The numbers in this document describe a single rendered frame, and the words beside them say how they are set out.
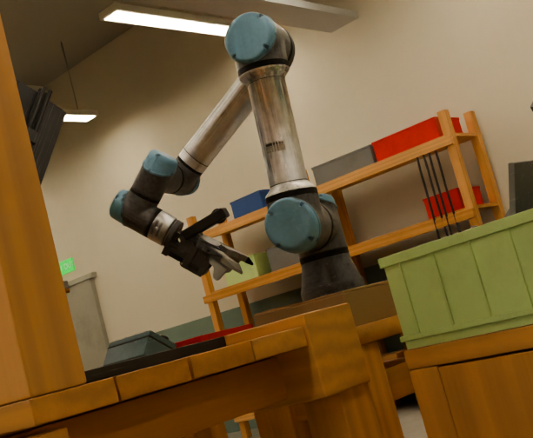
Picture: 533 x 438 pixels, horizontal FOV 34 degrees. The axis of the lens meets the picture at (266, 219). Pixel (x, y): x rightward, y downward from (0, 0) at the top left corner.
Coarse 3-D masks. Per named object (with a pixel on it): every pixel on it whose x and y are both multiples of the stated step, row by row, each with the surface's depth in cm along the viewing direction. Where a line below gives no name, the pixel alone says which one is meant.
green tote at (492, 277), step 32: (512, 224) 135; (416, 256) 151; (448, 256) 146; (480, 256) 141; (512, 256) 136; (416, 288) 152; (448, 288) 147; (480, 288) 142; (512, 288) 137; (416, 320) 153; (448, 320) 148; (480, 320) 142; (512, 320) 138
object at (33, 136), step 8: (40, 96) 206; (48, 96) 207; (40, 104) 208; (32, 112) 205; (40, 112) 205; (32, 120) 202; (40, 120) 204; (32, 128) 204; (32, 136) 200; (32, 144) 200
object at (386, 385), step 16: (368, 352) 181; (368, 368) 179; (384, 368) 183; (400, 368) 189; (368, 384) 178; (384, 384) 181; (400, 384) 187; (384, 400) 180; (272, 416) 198; (288, 416) 194; (304, 416) 193; (384, 416) 178; (288, 432) 195; (304, 432) 195; (384, 432) 177; (400, 432) 180
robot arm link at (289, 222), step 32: (256, 32) 189; (256, 64) 189; (288, 64) 193; (256, 96) 191; (288, 96) 192; (288, 128) 190; (288, 160) 188; (288, 192) 186; (288, 224) 185; (320, 224) 186
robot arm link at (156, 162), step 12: (156, 156) 200; (168, 156) 203; (144, 168) 201; (156, 168) 200; (168, 168) 201; (144, 180) 201; (156, 180) 200; (168, 180) 202; (180, 180) 208; (132, 192) 202; (144, 192) 201; (156, 192) 202; (168, 192) 208
